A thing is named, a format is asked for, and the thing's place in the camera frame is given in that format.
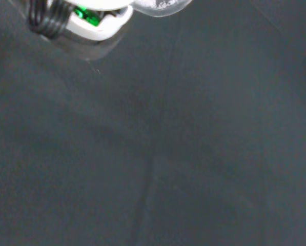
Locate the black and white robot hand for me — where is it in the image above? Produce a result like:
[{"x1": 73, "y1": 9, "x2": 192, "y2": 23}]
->
[{"x1": 27, "y1": 0, "x2": 135, "y2": 62}]

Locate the black cloth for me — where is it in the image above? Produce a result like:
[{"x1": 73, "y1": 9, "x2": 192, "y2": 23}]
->
[{"x1": 0, "y1": 0, "x2": 306, "y2": 246}]

